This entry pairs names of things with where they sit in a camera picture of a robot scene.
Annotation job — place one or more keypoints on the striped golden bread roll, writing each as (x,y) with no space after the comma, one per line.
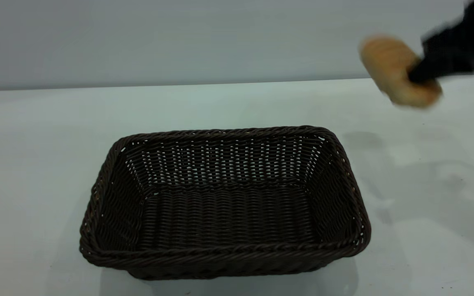
(385,61)

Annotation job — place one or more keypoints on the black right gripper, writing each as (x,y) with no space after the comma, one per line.
(467,45)

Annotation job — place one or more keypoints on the black woven wicker basket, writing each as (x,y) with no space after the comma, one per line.
(224,213)

